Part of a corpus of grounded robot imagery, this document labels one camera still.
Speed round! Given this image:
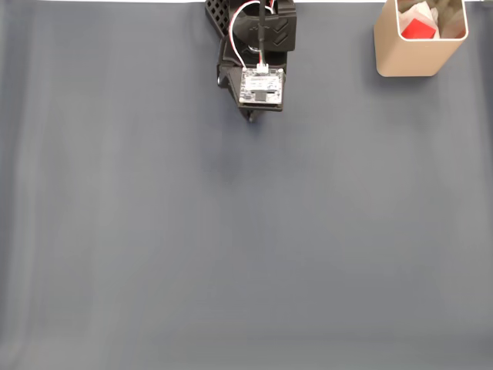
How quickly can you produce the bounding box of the camera circuit board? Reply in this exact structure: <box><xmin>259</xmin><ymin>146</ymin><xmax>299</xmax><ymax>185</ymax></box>
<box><xmin>238</xmin><ymin>67</ymin><xmax>287</xmax><ymax>113</ymax></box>

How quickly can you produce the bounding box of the red cube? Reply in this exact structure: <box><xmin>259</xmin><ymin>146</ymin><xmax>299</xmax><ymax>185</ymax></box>
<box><xmin>400</xmin><ymin>18</ymin><xmax>438</xmax><ymax>41</ymax></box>

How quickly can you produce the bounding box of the white red wire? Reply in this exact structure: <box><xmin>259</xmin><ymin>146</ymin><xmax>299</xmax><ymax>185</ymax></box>
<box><xmin>229</xmin><ymin>0</ymin><xmax>279</xmax><ymax>71</ymax></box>

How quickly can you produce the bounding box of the beige rounded box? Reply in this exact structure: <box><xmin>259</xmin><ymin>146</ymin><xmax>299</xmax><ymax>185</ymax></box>
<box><xmin>372</xmin><ymin>0</ymin><xmax>470</xmax><ymax>78</ymax></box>

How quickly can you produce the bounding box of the white crumpled cloth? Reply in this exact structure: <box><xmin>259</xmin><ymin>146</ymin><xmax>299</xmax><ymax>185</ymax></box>
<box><xmin>397</xmin><ymin>0</ymin><xmax>443</xmax><ymax>39</ymax></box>

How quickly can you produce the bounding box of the blue grey table mat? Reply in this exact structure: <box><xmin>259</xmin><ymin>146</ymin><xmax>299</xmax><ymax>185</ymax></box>
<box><xmin>0</xmin><ymin>2</ymin><xmax>493</xmax><ymax>370</ymax></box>

